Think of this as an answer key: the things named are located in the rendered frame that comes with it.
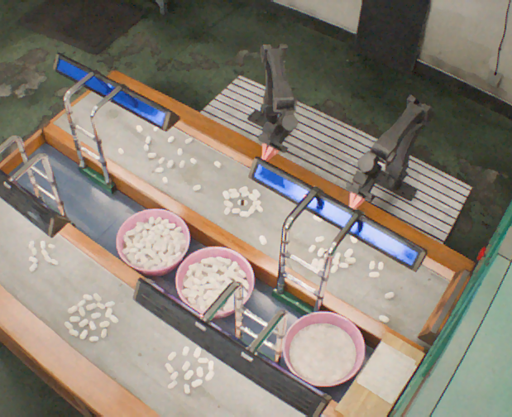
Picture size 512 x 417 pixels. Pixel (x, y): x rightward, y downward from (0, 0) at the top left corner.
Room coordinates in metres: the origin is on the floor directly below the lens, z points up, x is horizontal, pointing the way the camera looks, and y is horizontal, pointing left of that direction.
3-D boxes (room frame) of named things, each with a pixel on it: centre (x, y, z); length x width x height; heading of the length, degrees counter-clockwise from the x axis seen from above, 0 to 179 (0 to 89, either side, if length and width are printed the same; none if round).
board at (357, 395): (0.70, -0.42, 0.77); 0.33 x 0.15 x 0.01; 146
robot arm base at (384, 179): (1.60, -0.56, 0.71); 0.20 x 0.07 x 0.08; 58
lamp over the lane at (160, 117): (1.69, 0.55, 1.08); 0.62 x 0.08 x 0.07; 56
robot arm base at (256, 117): (1.91, -0.05, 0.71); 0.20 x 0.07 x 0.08; 58
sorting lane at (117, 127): (1.45, 0.08, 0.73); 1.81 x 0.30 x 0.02; 56
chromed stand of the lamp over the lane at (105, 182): (1.63, 0.60, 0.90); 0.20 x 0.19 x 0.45; 56
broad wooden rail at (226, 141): (1.62, -0.04, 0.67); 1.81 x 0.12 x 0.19; 56
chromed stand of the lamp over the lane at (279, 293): (1.09, -0.20, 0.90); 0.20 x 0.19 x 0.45; 56
